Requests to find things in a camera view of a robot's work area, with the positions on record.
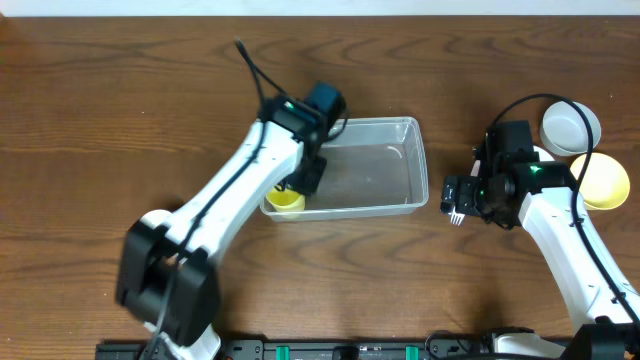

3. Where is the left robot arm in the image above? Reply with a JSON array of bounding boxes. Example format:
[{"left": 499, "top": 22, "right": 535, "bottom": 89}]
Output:
[{"left": 116, "top": 82, "right": 347, "bottom": 359}]

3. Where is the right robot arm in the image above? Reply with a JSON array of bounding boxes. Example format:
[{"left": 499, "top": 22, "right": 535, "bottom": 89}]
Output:
[{"left": 440, "top": 121, "right": 639, "bottom": 359}]

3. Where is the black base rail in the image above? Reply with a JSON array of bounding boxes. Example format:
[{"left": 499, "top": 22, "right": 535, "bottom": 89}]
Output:
[{"left": 94, "top": 332, "right": 502, "bottom": 360}]

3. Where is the clear plastic storage container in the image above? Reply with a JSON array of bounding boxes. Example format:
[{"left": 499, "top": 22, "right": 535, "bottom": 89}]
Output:
[{"left": 260, "top": 116, "right": 429, "bottom": 222}]

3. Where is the yellow plastic bowl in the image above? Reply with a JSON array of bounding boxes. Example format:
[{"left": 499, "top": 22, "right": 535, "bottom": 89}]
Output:
[{"left": 580, "top": 153, "right": 630, "bottom": 210}]

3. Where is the white plastic cup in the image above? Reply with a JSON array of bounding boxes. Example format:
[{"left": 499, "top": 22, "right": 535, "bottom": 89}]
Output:
[{"left": 139, "top": 209, "right": 172, "bottom": 229}]

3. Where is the grey plastic bowl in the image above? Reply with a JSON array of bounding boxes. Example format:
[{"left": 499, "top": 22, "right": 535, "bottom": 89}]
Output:
[{"left": 540, "top": 102, "right": 588, "bottom": 156}]

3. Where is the yellow plastic cup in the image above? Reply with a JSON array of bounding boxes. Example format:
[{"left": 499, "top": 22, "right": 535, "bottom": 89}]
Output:
[{"left": 266, "top": 188, "right": 306, "bottom": 220}]

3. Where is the white plastic bowl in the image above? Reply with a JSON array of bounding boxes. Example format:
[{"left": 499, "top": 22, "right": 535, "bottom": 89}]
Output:
[{"left": 472, "top": 144, "right": 556, "bottom": 176}]

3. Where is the white plastic fork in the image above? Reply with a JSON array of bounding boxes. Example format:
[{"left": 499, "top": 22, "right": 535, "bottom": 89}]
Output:
[{"left": 450, "top": 211, "right": 465, "bottom": 226}]

